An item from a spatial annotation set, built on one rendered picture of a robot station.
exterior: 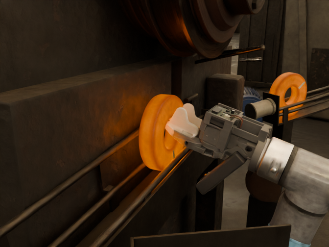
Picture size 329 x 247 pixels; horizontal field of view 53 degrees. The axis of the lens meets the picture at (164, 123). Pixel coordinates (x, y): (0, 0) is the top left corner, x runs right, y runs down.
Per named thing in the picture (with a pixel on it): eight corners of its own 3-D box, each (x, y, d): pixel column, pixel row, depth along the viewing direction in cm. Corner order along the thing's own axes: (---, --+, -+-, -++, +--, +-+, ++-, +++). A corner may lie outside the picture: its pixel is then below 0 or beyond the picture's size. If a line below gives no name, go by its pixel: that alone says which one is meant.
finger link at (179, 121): (165, 97, 66) (206, 113, 63) (158, 123, 69) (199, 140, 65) (157, 100, 64) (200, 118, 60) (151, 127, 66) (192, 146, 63)
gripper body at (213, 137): (216, 101, 66) (275, 124, 61) (204, 138, 69) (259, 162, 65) (201, 110, 59) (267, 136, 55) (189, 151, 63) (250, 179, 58)
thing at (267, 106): (244, 118, 115) (244, 101, 113) (263, 112, 119) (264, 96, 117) (256, 123, 110) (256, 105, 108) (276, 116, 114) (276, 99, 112)
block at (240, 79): (200, 150, 107) (203, 76, 100) (209, 142, 114) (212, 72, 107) (233, 156, 103) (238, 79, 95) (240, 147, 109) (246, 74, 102)
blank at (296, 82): (277, 123, 122) (285, 126, 119) (261, 92, 114) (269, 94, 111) (304, 94, 125) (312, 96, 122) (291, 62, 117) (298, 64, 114)
